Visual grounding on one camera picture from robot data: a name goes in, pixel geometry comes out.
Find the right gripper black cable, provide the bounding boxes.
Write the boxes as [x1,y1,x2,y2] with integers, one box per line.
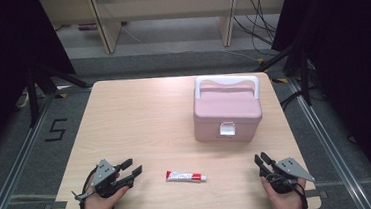
[264,169,310,209]

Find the grey tape strip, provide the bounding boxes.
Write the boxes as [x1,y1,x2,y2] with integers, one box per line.
[305,188,329,200]
[44,200,68,209]

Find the bunch of black cables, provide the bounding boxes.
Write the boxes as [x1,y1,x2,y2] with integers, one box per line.
[231,0,280,51]

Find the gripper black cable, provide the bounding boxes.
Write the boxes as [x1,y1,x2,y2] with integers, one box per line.
[76,163,104,209]
[264,169,310,209]

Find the light wooden desk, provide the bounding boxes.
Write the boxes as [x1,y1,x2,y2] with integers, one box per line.
[39,0,293,61]

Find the white red ointment tube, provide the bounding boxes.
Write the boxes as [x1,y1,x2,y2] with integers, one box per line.
[165,167,209,186]

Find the aluminium floor rail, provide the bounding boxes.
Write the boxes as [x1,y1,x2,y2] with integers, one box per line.
[0,91,65,209]
[286,71,371,209]

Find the pink storage box white handle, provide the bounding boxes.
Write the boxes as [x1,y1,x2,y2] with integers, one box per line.
[189,71,266,148]

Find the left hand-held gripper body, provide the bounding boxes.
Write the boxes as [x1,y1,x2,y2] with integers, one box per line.
[70,156,132,203]

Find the small white object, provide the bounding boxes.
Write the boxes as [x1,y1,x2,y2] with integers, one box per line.
[15,91,31,110]

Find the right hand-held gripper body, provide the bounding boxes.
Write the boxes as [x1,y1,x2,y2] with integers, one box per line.
[259,155,317,197]

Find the black floor cable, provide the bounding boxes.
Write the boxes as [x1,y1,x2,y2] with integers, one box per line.
[279,89,306,112]

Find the small purple object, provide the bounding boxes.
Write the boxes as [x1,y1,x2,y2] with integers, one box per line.
[78,22,98,33]

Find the thin white cable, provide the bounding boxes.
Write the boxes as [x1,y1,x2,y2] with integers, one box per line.
[217,46,260,65]

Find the person's right hand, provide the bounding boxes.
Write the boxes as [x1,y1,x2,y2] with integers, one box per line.
[259,172,310,209]

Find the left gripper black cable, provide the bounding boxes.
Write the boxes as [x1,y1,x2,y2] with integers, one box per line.
[76,163,104,209]

